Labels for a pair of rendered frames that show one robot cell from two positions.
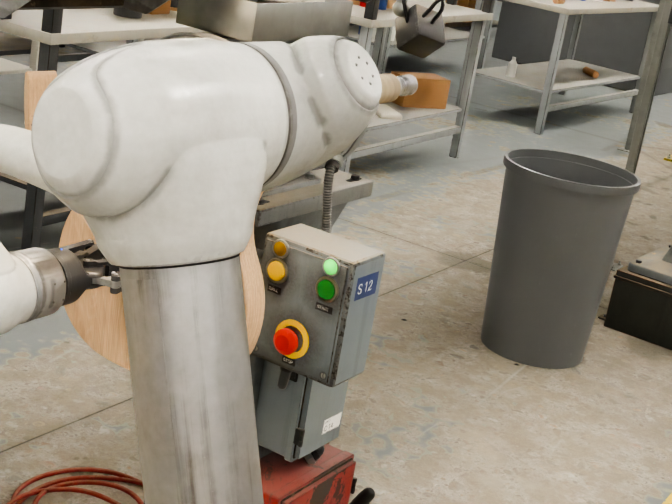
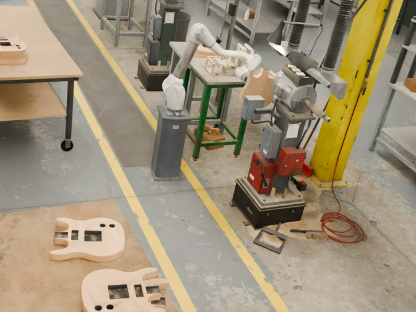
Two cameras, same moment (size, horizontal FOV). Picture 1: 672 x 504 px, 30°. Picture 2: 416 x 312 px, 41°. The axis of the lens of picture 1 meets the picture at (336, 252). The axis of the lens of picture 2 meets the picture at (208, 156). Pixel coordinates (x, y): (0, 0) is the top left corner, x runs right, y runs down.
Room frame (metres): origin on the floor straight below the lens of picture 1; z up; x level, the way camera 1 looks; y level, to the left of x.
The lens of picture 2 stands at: (3.90, -4.06, 3.06)
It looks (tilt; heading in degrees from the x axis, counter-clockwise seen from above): 30 degrees down; 121
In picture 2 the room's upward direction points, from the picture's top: 11 degrees clockwise
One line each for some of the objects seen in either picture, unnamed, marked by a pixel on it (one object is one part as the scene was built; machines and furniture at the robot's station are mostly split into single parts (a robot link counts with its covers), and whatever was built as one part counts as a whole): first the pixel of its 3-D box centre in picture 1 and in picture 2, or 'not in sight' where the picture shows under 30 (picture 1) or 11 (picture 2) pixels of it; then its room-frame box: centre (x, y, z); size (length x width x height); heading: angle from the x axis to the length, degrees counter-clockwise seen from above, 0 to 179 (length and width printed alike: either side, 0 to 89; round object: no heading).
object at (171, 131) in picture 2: not in sight; (169, 143); (1.05, -0.12, 0.35); 0.28 x 0.28 x 0.70; 53
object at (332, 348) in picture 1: (322, 306); (257, 114); (1.87, 0.01, 0.99); 0.24 x 0.21 x 0.26; 151
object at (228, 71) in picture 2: not in sight; (227, 67); (1.04, 0.72, 0.98); 0.27 x 0.16 x 0.09; 148
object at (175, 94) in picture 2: not in sight; (176, 95); (1.05, -0.11, 0.87); 0.18 x 0.16 x 0.22; 144
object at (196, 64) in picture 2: not in sight; (214, 101); (0.97, 0.70, 0.55); 0.62 x 0.58 x 0.76; 151
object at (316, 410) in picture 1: (320, 302); (273, 127); (2.04, 0.01, 0.93); 0.15 x 0.10 x 0.55; 151
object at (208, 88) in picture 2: not in sight; (201, 123); (1.09, 0.35, 0.45); 0.05 x 0.05 x 0.90; 61
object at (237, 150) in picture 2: not in sight; (244, 121); (1.34, 0.78, 0.45); 0.05 x 0.05 x 0.90; 61
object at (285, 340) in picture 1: (289, 340); not in sight; (1.74, 0.05, 0.98); 0.04 x 0.04 x 0.04; 61
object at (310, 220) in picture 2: not in sight; (283, 196); (2.12, 0.49, 0.02); 1.46 x 1.45 x 0.04; 151
